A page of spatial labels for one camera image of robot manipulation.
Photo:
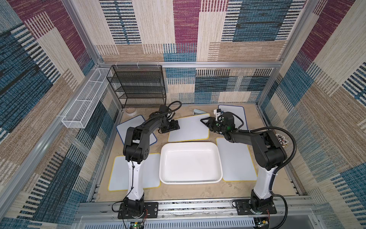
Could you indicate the aluminium front rail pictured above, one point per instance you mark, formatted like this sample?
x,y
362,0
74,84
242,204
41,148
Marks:
x,y
190,209

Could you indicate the white wire mesh basket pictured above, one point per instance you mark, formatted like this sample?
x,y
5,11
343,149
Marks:
x,y
86,102

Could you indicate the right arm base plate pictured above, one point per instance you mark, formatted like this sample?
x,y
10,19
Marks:
x,y
244,207

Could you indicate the yellow-framed whiteboard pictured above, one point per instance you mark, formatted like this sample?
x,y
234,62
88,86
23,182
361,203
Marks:
x,y
237,163
120,174
191,129

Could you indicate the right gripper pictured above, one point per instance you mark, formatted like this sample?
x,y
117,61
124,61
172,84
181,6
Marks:
x,y
213,123

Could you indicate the black wire mesh shelf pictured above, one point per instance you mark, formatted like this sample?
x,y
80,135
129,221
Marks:
x,y
138,85

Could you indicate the white plastic storage box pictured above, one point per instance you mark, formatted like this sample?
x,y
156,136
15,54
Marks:
x,y
190,163

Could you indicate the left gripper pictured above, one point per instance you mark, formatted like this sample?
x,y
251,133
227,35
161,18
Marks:
x,y
175,127

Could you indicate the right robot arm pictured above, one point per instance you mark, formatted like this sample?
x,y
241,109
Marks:
x,y
268,152

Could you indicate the cup of pencils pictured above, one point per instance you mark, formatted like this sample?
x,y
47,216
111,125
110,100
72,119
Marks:
x,y
282,140

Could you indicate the tape roll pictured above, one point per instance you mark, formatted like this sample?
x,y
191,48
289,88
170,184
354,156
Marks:
x,y
131,111

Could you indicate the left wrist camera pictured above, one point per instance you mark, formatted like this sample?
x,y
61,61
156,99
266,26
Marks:
x,y
163,109

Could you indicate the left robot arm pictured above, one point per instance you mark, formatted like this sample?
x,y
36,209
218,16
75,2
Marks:
x,y
136,151

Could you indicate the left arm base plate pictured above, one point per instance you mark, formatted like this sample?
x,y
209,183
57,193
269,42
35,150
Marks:
x,y
150,210

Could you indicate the blue-framed whiteboard back right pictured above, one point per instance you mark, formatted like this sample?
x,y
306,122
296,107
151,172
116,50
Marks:
x,y
238,110

